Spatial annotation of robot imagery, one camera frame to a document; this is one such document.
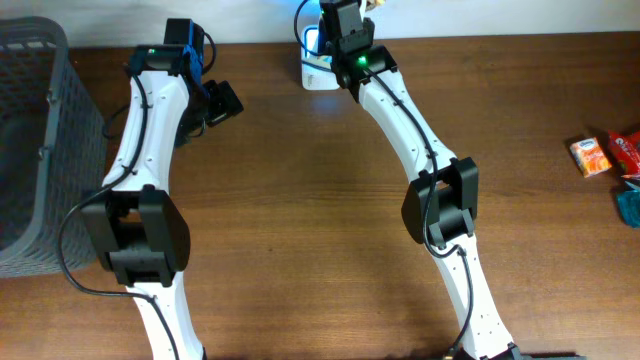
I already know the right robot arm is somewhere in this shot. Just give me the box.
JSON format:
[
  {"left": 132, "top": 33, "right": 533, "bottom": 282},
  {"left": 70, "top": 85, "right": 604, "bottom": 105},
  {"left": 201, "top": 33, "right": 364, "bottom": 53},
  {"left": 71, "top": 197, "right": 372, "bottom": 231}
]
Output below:
[{"left": 320, "top": 0, "right": 522, "bottom": 359}]

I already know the yellow snack bag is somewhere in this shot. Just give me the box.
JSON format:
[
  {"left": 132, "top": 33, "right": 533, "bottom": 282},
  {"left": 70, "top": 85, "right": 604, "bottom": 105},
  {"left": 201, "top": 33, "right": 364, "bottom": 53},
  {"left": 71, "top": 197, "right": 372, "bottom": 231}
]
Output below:
[{"left": 365, "top": 0, "right": 386, "bottom": 12}]

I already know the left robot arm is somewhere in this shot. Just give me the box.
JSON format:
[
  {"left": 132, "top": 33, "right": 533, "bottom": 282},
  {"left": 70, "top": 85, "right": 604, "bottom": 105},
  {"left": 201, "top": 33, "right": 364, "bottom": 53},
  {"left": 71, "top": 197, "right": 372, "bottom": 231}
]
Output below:
[{"left": 79, "top": 18, "right": 243, "bottom": 359}]

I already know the orange small packet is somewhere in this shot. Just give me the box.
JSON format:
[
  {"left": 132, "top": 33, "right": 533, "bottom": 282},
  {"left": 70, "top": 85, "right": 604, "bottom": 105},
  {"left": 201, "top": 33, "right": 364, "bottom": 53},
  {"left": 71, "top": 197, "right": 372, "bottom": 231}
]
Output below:
[{"left": 569, "top": 137, "right": 612, "bottom": 178}]

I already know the grey plastic basket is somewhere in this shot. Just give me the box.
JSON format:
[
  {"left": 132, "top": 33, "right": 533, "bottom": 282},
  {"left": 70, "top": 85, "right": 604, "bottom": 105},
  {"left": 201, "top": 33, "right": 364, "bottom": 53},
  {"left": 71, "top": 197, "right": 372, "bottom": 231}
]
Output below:
[{"left": 1, "top": 16, "right": 107, "bottom": 278}]

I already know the blue mouthwash bottle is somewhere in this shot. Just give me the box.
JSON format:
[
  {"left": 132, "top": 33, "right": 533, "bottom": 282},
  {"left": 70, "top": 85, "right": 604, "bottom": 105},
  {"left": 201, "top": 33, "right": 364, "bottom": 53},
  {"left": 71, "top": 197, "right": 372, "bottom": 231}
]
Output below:
[{"left": 616, "top": 182, "right": 639, "bottom": 229}]

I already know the white barcode scanner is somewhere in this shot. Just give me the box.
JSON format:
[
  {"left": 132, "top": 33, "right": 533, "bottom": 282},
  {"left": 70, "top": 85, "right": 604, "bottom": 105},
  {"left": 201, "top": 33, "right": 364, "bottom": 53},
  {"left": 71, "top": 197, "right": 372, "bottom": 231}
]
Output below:
[{"left": 300, "top": 25, "right": 340, "bottom": 91}]

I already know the red snack packet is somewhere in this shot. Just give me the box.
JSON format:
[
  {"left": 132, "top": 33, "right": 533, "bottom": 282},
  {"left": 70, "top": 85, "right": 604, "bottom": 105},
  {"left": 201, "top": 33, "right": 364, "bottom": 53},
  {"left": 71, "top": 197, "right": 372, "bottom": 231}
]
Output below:
[{"left": 608, "top": 131, "right": 640, "bottom": 179}]

